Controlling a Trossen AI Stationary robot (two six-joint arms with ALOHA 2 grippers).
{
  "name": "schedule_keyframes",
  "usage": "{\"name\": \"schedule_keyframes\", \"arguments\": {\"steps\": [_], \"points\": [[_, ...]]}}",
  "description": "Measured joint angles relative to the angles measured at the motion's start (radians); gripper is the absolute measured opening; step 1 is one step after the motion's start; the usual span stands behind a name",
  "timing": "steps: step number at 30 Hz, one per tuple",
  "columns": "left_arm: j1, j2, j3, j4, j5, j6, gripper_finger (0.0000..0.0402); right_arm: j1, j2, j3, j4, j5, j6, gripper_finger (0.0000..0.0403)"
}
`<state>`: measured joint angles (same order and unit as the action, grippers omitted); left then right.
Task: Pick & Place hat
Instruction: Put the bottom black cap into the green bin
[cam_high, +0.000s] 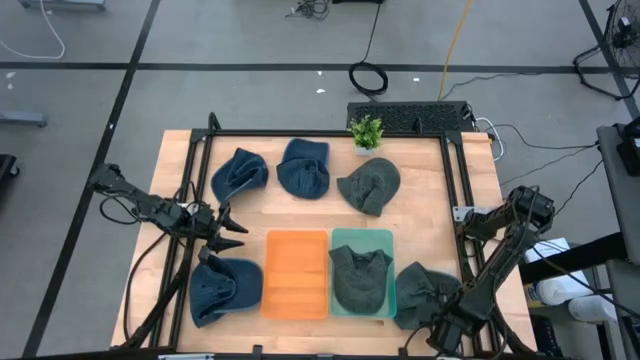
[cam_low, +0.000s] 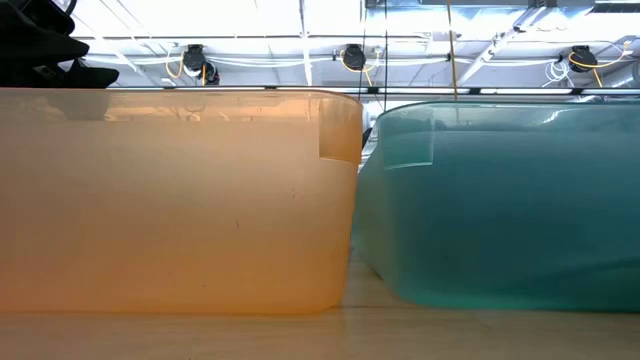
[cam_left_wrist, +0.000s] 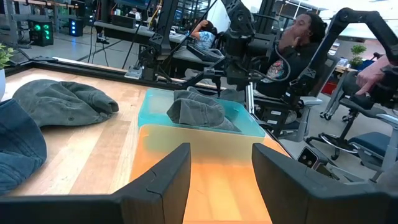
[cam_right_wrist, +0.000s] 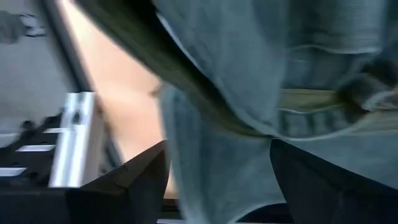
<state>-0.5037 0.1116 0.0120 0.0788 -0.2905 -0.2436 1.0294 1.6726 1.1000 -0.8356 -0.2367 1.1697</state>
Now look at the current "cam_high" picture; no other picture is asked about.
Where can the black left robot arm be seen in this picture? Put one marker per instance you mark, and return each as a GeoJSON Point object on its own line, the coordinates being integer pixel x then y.
{"type": "Point", "coordinates": [110, 180]}

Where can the black beam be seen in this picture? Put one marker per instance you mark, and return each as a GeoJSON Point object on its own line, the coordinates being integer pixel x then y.
{"type": "Point", "coordinates": [575, 257]}

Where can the grey furniture foot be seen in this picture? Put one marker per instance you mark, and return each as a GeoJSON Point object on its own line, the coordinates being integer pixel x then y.
{"type": "Point", "coordinates": [22, 119]}

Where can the small green potted plant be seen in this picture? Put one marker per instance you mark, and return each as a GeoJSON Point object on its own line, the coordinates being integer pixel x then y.
{"type": "Point", "coordinates": [366, 131]}

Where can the grey desk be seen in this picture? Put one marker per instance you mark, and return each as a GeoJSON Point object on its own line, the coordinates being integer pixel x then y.
{"type": "Point", "coordinates": [615, 200]}

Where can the black floor fan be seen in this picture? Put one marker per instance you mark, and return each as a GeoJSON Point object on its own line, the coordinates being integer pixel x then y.
{"type": "Point", "coordinates": [624, 25]}

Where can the orange translucent plastic bin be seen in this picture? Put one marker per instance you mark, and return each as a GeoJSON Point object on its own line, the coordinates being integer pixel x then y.
{"type": "Point", "coordinates": [295, 275]}

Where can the blue denim cap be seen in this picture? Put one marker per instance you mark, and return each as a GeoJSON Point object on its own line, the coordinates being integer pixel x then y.
{"type": "Point", "coordinates": [302, 175]}
{"type": "Point", "coordinates": [235, 290]}
{"type": "Point", "coordinates": [240, 172]}

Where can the black device on desk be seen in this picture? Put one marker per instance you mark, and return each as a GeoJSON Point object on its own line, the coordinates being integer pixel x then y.
{"type": "Point", "coordinates": [631, 150]}

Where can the grey cart base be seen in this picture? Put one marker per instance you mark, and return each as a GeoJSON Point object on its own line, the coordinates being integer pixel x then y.
{"type": "Point", "coordinates": [60, 4]}

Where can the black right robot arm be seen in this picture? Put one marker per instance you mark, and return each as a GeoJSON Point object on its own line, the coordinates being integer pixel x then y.
{"type": "Point", "coordinates": [500, 260]}

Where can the grey-green denim cap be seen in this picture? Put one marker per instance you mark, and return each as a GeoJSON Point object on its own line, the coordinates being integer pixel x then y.
{"type": "Point", "coordinates": [417, 295]}
{"type": "Point", "coordinates": [360, 285]}
{"type": "Point", "coordinates": [372, 185]}

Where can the black aluminium frame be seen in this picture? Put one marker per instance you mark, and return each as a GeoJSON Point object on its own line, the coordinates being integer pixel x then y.
{"type": "Point", "coordinates": [320, 133]}

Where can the teal translucent plastic bin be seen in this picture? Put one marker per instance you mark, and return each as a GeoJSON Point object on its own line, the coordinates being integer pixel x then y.
{"type": "Point", "coordinates": [362, 236]}

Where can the white paper roll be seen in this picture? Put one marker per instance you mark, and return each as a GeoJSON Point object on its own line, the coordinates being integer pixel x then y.
{"type": "Point", "coordinates": [592, 309]}
{"type": "Point", "coordinates": [565, 290]}

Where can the black floor object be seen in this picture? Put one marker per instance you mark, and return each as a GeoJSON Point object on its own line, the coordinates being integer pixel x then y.
{"type": "Point", "coordinates": [6, 167]}

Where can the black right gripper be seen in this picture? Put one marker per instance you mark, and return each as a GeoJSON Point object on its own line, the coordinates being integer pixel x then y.
{"type": "Point", "coordinates": [452, 332]}

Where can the white paper box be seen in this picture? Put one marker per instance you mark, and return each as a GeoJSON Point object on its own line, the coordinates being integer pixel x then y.
{"type": "Point", "coordinates": [547, 250]}

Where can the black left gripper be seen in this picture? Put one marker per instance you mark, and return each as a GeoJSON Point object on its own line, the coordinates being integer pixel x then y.
{"type": "Point", "coordinates": [190, 220]}

